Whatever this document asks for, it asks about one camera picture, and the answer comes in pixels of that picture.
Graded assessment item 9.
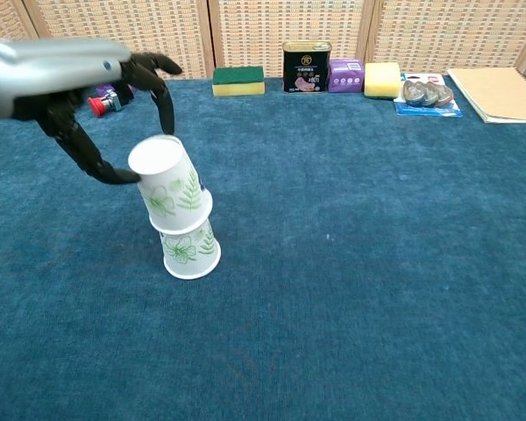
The blue carpet table cloth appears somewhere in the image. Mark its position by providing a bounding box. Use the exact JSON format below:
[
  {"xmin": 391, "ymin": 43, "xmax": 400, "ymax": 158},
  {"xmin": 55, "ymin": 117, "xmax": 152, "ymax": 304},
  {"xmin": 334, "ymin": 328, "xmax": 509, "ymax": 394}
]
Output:
[{"xmin": 0, "ymin": 73, "xmax": 526, "ymax": 421}]

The black luncheon meat can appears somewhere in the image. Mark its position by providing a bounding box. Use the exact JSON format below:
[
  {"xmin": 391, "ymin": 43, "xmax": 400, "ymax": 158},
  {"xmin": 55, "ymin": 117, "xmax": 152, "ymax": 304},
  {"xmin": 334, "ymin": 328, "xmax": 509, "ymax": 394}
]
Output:
[{"xmin": 281, "ymin": 41, "xmax": 333, "ymax": 94}]

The woven folding screen panel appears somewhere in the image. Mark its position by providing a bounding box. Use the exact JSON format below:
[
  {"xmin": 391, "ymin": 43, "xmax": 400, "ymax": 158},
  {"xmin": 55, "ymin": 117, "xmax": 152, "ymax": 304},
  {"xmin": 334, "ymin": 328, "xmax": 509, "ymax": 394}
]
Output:
[
  {"xmin": 0, "ymin": 0, "xmax": 43, "ymax": 45},
  {"xmin": 22, "ymin": 0, "xmax": 216, "ymax": 82},
  {"xmin": 207, "ymin": 0, "xmax": 376, "ymax": 80},
  {"xmin": 364, "ymin": 0, "xmax": 526, "ymax": 75}
]

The purple tissue pack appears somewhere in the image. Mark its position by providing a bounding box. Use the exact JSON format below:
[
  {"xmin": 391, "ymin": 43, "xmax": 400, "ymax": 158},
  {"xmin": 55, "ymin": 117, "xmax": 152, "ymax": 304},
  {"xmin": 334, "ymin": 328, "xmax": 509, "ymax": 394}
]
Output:
[
  {"xmin": 95, "ymin": 82, "xmax": 138, "ymax": 101},
  {"xmin": 327, "ymin": 58, "xmax": 366, "ymax": 94}
]

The tan spiral notebook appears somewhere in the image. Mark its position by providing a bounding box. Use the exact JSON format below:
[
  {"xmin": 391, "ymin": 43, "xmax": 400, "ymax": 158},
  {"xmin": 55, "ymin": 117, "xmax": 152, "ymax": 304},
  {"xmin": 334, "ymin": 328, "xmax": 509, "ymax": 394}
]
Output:
[{"xmin": 446, "ymin": 67, "xmax": 526, "ymax": 125}]

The red emergency stop button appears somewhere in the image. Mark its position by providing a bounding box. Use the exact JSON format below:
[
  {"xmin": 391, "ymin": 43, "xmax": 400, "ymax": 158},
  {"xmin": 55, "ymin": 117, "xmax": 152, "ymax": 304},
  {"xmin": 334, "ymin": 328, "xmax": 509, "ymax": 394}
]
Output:
[{"xmin": 87, "ymin": 89, "xmax": 124, "ymax": 118}]

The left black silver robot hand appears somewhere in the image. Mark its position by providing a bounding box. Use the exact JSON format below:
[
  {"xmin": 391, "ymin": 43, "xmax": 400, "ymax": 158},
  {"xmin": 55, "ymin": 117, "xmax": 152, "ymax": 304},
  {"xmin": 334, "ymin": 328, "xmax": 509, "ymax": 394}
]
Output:
[{"xmin": 0, "ymin": 38, "xmax": 184, "ymax": 186}]

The blister pack of heart tins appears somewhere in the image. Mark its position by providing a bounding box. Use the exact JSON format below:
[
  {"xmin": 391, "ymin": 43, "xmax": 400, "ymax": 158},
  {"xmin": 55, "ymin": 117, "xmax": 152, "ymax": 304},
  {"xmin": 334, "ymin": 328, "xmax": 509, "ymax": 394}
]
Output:
[{"xmin": 393, "ymin": 73, "xmax": 465, "ymax": 118}]

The white floral paper cup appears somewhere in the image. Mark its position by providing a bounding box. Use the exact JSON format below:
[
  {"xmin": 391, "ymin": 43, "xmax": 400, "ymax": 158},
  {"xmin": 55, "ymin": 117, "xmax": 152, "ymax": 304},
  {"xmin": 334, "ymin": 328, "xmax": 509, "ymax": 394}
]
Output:
[
  {"xmin": 157, "ymin": 218, "xmax": 222, "ymax": 281},
  {"xmin": 127, "ymin": 134, "xmax": 214, "ymax": 234}
]

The green yellow scrub sponge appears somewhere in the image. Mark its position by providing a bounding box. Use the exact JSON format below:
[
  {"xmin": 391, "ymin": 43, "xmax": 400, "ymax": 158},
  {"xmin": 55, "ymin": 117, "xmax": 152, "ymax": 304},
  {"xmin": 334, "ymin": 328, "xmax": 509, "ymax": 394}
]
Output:
[{"xmin": 211, "ymin": 66, "xmax": 267, "ymax": 97}]

